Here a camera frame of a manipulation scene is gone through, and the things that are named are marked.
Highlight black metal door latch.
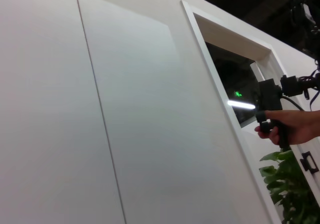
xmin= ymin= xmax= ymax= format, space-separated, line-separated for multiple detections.
xmin=299 ymin=151 xmax=320 ymax=175

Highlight white tube light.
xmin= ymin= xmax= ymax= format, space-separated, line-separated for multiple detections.
xmin=227 ymin=99 xmax=256 ymax=110

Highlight black controller cables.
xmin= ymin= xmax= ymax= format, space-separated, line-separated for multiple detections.
xmin=281 ymin=67 xmax=320 ymax=112

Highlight person's bare hand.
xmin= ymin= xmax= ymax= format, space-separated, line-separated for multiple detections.
xmin=254 ymin=108 xmax=320 ymax=146

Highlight green leafy plant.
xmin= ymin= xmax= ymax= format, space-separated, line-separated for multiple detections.
xmin=258 ymin=149 xmax=320 ymax=224

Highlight black handheld pistol-grip controller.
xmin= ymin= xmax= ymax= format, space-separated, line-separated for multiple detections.
xmin=253 ymin=74 xmax=307 ymax=150

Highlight dark camera rig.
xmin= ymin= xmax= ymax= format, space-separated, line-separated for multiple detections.
xmin=286 ymin=0 xmax=320 ymax=61

